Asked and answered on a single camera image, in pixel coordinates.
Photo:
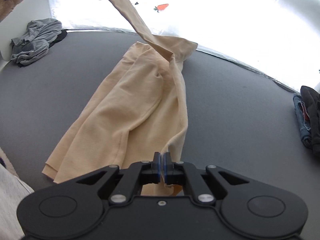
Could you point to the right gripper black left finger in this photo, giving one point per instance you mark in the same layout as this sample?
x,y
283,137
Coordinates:
x,y
119,186

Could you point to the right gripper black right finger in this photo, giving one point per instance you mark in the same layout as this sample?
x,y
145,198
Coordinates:
x,y
202,186

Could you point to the beige long-sleeve shirt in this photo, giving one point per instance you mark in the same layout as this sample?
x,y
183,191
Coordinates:
x,y
138,109

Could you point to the light grey fabric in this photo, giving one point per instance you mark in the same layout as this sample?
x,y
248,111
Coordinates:
x,y
13,190

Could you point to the blue denim jeans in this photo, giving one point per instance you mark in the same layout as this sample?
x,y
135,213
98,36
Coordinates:
x,y
303,120

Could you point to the black crumpled garment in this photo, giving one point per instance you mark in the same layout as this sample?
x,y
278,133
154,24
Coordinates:
x,y
311,100

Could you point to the black garment under grey one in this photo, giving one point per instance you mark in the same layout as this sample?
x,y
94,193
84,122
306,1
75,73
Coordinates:
x,y
59,38

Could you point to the grey crumpled garment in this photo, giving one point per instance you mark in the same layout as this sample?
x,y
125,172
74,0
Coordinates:
x,y
35,42

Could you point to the white printed backdrop sheet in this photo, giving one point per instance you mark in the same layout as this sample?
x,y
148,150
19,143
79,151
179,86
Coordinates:
x,y
277,37

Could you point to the white upright panel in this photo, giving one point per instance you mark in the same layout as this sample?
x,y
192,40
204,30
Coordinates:
x,y
14,25

